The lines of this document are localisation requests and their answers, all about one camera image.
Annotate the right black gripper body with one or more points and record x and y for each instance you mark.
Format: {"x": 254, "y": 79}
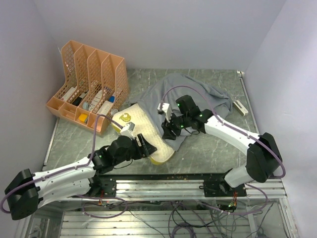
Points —
{"x": 177, "y": 123}

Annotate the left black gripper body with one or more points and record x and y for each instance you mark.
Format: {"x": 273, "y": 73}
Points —
{"x": 137, "y": 151}

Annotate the grey pillowcase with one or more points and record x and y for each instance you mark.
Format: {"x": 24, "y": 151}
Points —
{"x": 172, "y": 87}

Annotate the cream yellow pillow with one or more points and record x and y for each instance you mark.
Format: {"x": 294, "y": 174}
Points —
{"x": 143, "y": 125}

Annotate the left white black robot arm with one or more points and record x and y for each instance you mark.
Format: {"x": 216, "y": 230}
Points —
{"x": 29, "y": 191}

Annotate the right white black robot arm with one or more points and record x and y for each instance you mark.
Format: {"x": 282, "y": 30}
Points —
{"x": 263, "y": 156}

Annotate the blue capped item in organizer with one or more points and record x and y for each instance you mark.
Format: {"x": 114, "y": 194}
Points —
{"x": 111, "y": 99}

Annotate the small white block on table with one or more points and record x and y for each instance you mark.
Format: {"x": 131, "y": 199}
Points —
{"x": 242, "y": 110}

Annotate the yellow item in organizer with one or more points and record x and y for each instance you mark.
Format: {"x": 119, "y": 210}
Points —
{"x": 83, "y": 118}

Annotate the orange plastic file organizer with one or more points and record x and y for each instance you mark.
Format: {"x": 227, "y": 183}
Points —
{"x": 97, "y": 75}

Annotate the white red box in organizer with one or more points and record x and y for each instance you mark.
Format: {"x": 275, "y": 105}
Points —
{"x": 70, "y": 95}

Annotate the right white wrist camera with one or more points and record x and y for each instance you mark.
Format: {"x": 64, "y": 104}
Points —
{"x": 165, "y": 109}

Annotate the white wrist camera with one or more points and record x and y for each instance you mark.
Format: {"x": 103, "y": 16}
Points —
{"x": 165, "y": 109}
{"x": 127, "y": 130}

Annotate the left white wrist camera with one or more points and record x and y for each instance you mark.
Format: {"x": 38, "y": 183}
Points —
{"x": 127, "y": 130}

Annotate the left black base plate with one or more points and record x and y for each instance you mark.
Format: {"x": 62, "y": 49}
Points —
{"x": 106, "y": 188}

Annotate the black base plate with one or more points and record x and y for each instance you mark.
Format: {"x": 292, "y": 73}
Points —
{"x": 216, "y": 188}
{"x": 106, "y": 188}

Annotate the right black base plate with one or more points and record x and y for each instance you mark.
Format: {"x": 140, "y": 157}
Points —
{"x": 216, "y": 188}

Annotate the aluminium mounting rail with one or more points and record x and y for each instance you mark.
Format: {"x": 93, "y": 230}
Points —
{"x": 173, "y": 189}

